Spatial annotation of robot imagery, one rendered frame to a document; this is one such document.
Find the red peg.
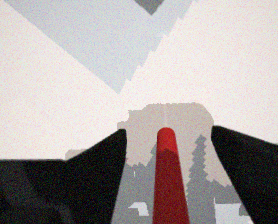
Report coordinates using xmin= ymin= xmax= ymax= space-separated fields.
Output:
xmin=153 ymin=127 xmax=190 ymax=224

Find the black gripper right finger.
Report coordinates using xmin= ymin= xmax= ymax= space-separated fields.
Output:
xmin=211 ymin=125 xmax=278 ymax=224

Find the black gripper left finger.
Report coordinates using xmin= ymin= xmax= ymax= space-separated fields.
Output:
xmin=0 ymin=129 xmax=127 ymax=224

